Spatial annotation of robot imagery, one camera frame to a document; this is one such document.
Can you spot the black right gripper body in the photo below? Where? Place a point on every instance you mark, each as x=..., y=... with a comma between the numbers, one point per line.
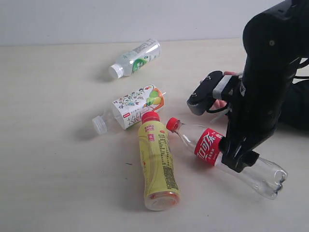
x=272, y=41

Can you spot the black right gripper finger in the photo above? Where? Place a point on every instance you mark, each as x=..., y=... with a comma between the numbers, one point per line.
x=247, y=159
x=230, y=147

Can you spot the clear red-label cola bottle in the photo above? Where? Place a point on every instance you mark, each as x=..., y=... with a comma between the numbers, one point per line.
x=264, y=177

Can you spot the yellow red-cap drink bottle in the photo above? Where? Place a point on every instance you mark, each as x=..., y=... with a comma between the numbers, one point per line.
x=161, y=191

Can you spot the clear green-label water bottle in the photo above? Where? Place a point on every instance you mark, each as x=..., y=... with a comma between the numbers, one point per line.
x=133, y=60

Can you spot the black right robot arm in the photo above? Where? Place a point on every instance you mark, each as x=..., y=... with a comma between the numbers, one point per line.
x=289, y=5

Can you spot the black-sleeved forearm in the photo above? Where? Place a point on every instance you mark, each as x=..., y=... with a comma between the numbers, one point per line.
x=295, y=107

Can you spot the clear floral-label tea bottle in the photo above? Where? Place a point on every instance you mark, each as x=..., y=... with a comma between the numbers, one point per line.
x=128, y=110

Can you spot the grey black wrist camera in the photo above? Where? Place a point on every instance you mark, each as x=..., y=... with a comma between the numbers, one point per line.
x=215, y=86

